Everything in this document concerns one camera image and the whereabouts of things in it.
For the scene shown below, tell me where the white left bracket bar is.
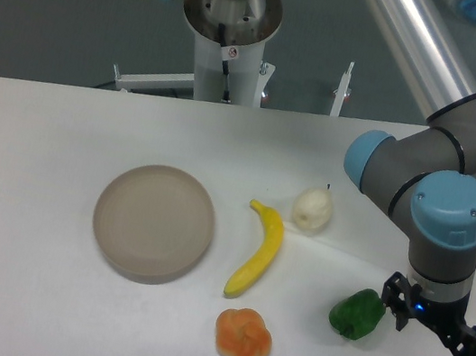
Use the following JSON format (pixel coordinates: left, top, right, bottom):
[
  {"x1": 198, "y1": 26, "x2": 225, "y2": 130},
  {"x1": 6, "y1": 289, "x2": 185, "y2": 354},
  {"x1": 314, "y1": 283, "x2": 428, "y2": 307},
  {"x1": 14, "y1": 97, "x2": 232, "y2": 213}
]
[{"x1": 113, "y1": 63, "x2": 195, "y2": 91}]

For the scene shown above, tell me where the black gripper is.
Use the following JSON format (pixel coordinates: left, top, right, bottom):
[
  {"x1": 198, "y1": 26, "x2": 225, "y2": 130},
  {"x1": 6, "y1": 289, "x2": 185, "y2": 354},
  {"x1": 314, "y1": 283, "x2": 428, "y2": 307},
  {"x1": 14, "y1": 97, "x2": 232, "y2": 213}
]
[{"x1": 380, "y1": 269, "x2": 476, "y2": 356}]

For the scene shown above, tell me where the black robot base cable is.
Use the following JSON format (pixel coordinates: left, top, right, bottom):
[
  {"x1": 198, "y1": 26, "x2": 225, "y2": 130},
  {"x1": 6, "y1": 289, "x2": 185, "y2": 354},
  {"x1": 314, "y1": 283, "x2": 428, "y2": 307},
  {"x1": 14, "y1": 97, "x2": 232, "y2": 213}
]
[{"x1": 206, "y1": 23, "x2": 245, "y2": 105}]

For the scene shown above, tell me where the white pear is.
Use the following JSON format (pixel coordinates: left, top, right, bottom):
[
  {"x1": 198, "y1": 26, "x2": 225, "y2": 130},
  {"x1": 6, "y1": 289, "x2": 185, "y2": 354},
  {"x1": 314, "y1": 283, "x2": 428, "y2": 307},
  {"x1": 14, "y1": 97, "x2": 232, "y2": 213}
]
[{"x1": 291, "y1": 187, "x2": 334, "y2": 233}]

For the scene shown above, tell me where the orange knotted bread roll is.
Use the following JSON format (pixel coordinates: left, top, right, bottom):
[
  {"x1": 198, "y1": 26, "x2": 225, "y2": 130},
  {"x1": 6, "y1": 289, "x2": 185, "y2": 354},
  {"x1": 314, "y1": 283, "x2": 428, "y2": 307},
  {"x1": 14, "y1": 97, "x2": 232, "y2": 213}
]
[{"x1": 215, "y1": 308, "x2": 272, "y2": 356}]

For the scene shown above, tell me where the white right bracket bar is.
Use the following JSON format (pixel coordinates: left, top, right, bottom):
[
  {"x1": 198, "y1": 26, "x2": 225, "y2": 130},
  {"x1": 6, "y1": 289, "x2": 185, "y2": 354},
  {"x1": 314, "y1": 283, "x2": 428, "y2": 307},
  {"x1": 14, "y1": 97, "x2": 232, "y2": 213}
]
[{"x1": 329, "y1": 61, "x2": 355, "y2": 117}]

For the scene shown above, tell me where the white bracket bar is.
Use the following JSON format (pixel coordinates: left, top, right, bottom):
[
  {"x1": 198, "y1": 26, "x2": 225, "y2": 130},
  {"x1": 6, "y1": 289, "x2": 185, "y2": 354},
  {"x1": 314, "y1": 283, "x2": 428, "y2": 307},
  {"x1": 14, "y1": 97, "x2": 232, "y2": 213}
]
[
  {"x1": 113, "y1": 63, "x2": 195, "y2": 91},
  {"x1": 329, "y1": 61, "x2": 355, "y2": 117}
]

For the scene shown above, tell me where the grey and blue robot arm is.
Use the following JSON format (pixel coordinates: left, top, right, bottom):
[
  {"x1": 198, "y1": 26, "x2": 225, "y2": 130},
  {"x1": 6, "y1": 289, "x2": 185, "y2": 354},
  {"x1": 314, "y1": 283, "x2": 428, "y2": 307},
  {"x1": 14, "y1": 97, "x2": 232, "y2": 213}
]
[{"x1": 183, "y1": 0, "x2": 476, "y2": 356}]

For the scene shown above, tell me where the round beige plate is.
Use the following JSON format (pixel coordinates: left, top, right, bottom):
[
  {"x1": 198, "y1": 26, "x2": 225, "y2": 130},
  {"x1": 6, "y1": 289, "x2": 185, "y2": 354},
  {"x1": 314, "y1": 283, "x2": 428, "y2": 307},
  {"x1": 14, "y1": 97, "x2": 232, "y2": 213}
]
[{"x1": 92, "y1": 165, "x2": 215, "y2": 285}]

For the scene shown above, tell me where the yellow banana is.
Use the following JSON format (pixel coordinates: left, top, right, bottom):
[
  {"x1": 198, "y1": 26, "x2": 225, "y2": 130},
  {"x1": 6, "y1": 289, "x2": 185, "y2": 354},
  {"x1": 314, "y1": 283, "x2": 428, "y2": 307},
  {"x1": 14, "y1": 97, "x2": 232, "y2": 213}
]
[{"x1": 223, "y1": 199, "x2": 285, "y2": 298}]

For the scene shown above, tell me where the green bell pepper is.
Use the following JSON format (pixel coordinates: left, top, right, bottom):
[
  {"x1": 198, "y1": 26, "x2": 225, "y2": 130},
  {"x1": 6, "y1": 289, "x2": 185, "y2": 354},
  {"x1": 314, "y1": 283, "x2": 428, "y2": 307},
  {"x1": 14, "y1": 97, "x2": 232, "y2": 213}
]
[{"x1": 328, "y1": 288, "x2": 386, "y2": 341}]

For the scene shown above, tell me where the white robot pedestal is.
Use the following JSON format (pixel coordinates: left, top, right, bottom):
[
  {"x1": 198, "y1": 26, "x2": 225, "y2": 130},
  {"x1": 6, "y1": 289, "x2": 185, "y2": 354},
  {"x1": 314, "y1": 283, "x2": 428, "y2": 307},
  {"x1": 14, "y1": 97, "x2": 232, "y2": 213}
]
[{"x1": 183, "y1": 0, "x2": 283, "y2": 107}]

